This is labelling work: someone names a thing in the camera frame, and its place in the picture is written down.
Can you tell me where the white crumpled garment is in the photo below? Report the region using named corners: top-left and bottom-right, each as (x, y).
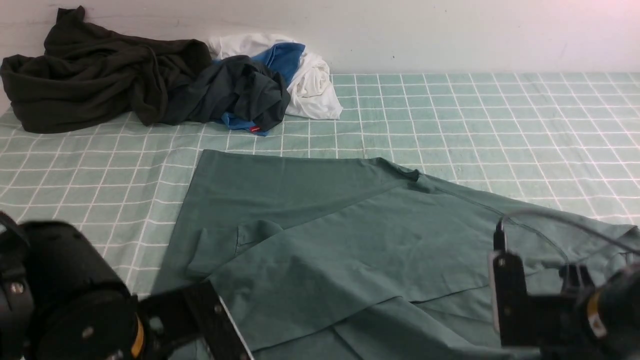
top-left (207, 32), bottom-right (343, 120)

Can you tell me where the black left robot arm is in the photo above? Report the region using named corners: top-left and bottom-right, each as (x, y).
top-left (0, 212), bottom-right (253, 360)

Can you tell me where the green long sleeve shirt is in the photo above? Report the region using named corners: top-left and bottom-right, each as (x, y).
top-left (150, 149), bottom-right (640, 360)

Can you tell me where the grey right arm cable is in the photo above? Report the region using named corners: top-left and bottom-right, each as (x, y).
top-left (494, 209), bottom-right (640, 256)

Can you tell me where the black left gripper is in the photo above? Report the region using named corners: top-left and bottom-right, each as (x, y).
top-left (135, 281), bottom-right (254, 360)

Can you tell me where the dark navy crumpled garment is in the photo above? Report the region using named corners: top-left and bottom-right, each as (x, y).
top-left (159, 55), bottom-right (290, 132)

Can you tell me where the blue crumpled garment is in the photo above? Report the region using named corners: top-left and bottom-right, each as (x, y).
top-left (215, 42), bottom-right (306, 137)

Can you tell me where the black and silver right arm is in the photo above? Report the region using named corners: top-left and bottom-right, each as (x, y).
top-left (488, 250), bottom-right (640, 360)

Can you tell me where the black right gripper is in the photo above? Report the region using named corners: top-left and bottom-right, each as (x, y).
top-left (488, 250), bottom-right (595, 351)

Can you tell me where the green checked tablecloth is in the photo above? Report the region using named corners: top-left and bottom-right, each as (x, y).
top-left (0, 72), bottom-right (639, 296)

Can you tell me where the dark olive crumpled garment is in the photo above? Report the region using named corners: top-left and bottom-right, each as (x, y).
top-left (1, 6), bottom-right (212, 134)

